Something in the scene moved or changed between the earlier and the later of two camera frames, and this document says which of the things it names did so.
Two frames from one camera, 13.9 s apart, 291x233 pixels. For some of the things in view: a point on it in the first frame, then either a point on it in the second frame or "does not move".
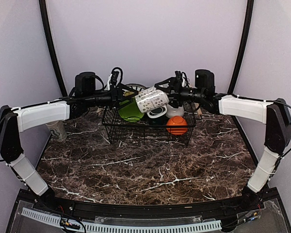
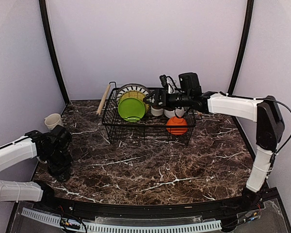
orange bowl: (177, 120) does not move
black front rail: (145, 211) does not move
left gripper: (118, 98) -> (67, 164)
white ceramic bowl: (171, 111) does not move
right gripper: (177, 100) -> (158, 93)
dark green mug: (160, 121) -> (62, 177)
